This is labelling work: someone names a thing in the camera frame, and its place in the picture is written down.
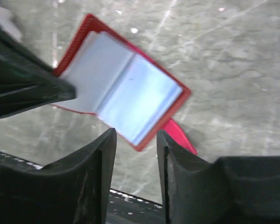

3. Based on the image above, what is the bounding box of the red card holder wallet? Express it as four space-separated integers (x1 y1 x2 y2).
53 14 196 154

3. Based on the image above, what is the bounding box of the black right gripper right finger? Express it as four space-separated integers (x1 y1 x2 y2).
157 130 280 224

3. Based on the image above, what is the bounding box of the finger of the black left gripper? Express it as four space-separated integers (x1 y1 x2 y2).
0 27 76 119

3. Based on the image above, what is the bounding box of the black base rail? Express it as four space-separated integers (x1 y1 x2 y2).
0 152 165 224

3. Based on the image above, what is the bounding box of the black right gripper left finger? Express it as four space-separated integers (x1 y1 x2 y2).
0 128 117 224

